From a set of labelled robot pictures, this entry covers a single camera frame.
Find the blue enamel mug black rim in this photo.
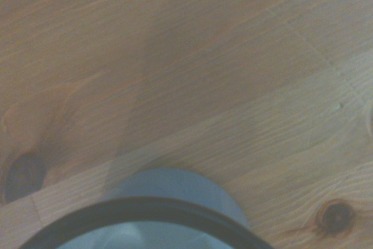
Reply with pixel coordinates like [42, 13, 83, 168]
[22, 168, 276, 249]

